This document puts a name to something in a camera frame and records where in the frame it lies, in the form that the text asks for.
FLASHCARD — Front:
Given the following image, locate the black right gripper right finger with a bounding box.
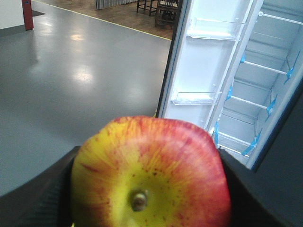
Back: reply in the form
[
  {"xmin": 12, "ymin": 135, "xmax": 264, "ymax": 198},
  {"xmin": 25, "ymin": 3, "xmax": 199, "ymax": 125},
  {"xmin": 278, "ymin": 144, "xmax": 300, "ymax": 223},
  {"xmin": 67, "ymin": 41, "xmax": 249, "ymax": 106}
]
[{"xmin": 218, "ymin": 148, "xmax": 303, "ymax": 227}]

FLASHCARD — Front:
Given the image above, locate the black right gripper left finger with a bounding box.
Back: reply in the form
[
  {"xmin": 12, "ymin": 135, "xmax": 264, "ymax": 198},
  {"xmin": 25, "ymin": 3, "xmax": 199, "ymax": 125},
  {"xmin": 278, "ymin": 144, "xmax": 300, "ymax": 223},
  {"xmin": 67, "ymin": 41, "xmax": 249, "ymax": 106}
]
[{"xmin": 0, "ymin": 146, "xmax": 80, "ymax": 227}]

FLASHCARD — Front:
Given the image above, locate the red yellow apple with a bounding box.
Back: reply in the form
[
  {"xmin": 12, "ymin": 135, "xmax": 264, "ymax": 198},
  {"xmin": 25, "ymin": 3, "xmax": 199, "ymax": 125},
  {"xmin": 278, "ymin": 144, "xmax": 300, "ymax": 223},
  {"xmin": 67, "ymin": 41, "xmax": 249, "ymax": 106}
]
[{"xmin": 71, "ymin": 116, "xmax": 232, "ymax": 227}]

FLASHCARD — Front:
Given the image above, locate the side-by-side fridge body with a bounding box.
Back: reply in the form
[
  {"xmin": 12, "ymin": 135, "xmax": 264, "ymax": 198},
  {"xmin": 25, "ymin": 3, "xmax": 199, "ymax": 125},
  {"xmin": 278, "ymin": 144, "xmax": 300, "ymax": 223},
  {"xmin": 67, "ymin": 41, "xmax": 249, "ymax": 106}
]
[{"xmin": 213, "ymin": 0, "xmax": 303, "ymax": 170}]

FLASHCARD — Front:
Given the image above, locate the clear middle door bin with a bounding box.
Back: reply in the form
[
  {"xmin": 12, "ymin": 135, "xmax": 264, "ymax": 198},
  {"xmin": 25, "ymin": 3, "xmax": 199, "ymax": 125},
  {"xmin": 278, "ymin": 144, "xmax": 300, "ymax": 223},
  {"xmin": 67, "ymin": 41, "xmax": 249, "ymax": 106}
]
[{"xmin": 170, "ymin": 91, "xmax": 222, "ymax": 105}]

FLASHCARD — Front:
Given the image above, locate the clear door bin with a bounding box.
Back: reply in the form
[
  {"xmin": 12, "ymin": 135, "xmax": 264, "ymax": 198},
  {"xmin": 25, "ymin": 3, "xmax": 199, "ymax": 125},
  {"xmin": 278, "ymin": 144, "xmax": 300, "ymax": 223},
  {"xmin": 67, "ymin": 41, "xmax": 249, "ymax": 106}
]
[
  {"xmin": 187, "ymin": 17, "xmax": 245, "ymax": 41},
  {"xmin": 170, "ymin": 91, "xmax": 222, "ymax": 105}
]

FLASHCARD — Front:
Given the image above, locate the clear upper door bin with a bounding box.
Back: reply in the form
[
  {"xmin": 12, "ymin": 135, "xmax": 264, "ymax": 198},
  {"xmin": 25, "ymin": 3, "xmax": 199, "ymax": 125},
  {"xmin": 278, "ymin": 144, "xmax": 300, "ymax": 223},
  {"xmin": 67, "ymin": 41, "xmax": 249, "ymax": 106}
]
[{"xmin": 187, "ymin": 17, "xmax": 245, "ymax": 41}]

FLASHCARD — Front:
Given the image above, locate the red pillar box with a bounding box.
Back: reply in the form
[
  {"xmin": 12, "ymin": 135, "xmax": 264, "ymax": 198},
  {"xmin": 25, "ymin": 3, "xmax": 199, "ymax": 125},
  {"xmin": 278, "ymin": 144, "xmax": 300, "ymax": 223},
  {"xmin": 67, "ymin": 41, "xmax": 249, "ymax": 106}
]
[{"xmin": 21, "ymin": 0, "xmax": 34, "ymax": 31}]

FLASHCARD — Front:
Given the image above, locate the wooden chair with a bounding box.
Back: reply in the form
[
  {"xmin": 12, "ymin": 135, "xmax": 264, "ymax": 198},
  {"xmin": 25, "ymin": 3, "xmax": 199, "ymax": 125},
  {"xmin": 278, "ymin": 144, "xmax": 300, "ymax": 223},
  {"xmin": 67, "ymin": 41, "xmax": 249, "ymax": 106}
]
[{"xmin": 155, "ymin": 0, "xmax": 180, "ymax": 29}]

